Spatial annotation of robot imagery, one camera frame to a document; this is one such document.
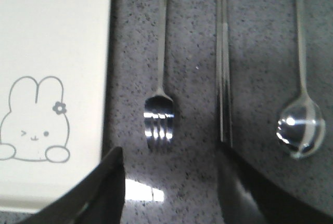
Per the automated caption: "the silver metal spoon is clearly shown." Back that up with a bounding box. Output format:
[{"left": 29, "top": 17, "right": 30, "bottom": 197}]
[{"left": 276, "top": 0, "right": 326, "bottom": 160}]

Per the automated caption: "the beige rabbit serving tray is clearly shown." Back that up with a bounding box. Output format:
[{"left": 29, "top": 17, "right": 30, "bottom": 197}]
[{"left": 1, "top": 0, "right": 111, "bottom": 213}]

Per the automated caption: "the silver metal chopstick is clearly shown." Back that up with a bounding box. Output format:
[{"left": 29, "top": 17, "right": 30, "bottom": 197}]
[
  {"left": 216, "top": 0, "right": 223, "bottom": 142},
  {"left": 222, "top": 0, "right": 233, "bottom": 147}
]

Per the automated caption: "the silver metal fork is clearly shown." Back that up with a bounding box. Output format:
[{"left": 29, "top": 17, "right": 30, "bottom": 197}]
[{"left": 143, "top": 0, "right": 174, "bottom": 151}]

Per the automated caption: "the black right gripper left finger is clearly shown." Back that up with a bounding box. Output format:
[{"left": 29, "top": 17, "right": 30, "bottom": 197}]
[{"left": 20, "top": 147, "right": 125, "bottom": 223}]

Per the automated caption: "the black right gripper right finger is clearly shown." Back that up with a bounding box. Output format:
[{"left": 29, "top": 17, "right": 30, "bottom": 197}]
[{"left": 217, "top": 142, "right": 332, "bottom": 223}]

